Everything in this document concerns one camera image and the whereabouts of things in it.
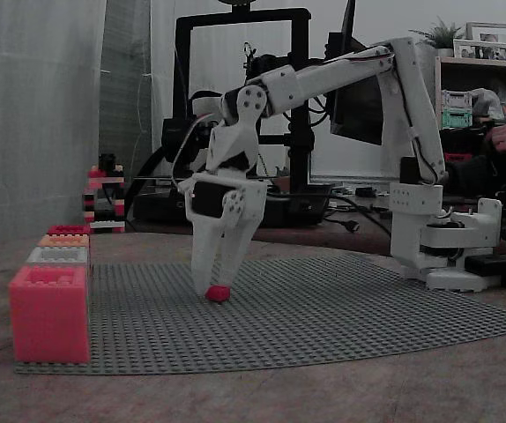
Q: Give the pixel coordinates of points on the small red Lego brick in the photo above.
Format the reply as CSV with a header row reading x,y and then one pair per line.
x,y
218,294

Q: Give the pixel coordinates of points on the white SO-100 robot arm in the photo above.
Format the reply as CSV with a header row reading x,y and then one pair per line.
x,y
337,75

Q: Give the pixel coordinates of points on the multicolour Lego tower stand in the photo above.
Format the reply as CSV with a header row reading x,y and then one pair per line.
x,y
105,174

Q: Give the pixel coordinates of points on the red lego block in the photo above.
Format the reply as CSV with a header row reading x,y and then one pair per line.
x,y
68,229

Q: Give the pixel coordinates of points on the large pink lego block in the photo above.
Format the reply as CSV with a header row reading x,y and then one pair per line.
x,y
50,321

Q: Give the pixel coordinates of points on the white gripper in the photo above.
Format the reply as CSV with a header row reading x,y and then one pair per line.
x,y
218,220

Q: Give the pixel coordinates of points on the dark sleeved forearm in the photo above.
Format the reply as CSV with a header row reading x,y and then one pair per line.
x,y
478,176

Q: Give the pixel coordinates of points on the wooden shelf unit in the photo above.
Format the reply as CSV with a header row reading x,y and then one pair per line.
x,y
478,70

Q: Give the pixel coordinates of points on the grey Lego baseplate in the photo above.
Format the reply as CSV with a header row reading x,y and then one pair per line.
x,y
279,326

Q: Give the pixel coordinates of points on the orange lego block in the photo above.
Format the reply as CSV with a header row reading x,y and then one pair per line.
x,y
63,241

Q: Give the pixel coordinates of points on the green plastic crate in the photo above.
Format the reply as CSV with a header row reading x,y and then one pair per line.
x,y
456,114

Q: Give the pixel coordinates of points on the small white picture frame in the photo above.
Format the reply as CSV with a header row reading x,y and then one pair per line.
x,y
484,52

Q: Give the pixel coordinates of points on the small green potted plant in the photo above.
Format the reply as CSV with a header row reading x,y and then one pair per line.
x,y
442,37

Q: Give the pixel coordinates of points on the white sheer curtain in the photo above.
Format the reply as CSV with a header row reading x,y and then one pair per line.
x,y
32,110

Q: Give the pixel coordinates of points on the black Creality 3D printer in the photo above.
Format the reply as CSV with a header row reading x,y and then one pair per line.
x,y
156,207

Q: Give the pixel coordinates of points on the large white picture frame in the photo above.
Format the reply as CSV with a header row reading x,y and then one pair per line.
x,y
493,31

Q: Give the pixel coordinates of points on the black computer monitor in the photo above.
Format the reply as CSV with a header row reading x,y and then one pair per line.
x,y
359,114

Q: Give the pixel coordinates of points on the white lego block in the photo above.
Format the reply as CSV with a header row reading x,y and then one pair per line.
x,y
57,256

